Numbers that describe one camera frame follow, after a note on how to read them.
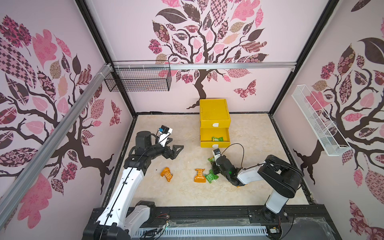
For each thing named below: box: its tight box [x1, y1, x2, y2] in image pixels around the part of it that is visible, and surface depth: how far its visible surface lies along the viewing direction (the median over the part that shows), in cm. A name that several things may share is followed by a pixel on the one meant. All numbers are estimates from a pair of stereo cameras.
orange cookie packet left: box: [160, 167, 173, 182], surface depth 89 cm
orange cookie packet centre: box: [194, 168, 206, 183], surface depth 87 cm
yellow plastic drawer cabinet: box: [199, 98, 231, 148], surface depth 92 cm
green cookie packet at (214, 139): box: [211, 136, 224, 142], surface depth 96 cm
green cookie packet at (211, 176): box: [205, 168, 219, 184], surface depth 87 cm
